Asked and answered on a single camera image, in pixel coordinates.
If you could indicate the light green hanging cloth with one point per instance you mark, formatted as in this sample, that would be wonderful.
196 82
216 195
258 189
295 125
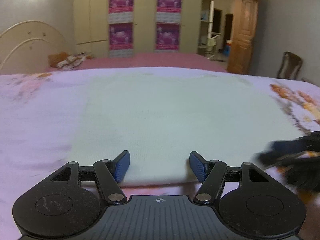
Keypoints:
212 43

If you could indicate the wooden door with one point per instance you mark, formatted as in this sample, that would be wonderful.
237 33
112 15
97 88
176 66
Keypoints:
242 37

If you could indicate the orange patterned pillow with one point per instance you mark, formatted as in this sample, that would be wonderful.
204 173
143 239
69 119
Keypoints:
67 60

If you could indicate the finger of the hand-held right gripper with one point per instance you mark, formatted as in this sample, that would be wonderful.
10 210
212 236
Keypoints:
282 148

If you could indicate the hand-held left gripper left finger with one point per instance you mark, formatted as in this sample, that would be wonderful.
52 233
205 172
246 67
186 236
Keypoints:
122 166

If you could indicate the dark wooden chair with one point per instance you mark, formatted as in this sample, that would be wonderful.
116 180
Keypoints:
290 65

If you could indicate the floral lilac bed sheet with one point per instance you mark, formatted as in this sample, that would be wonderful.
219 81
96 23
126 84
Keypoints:
37 130

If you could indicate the cream wardrobe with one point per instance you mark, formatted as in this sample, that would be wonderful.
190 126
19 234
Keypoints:
145 5

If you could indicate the purple wall poster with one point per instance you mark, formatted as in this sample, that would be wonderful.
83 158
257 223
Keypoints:
169 1
168 36
120 37
121 1

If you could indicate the white cloth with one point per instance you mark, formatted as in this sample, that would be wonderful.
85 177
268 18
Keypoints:
175 117

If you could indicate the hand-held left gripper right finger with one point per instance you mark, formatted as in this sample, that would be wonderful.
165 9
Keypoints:
197 166

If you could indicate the cream curved headboard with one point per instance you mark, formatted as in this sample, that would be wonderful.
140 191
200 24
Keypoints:
30 42

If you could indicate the pink bedspread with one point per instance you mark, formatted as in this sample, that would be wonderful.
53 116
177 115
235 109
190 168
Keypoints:
150 60

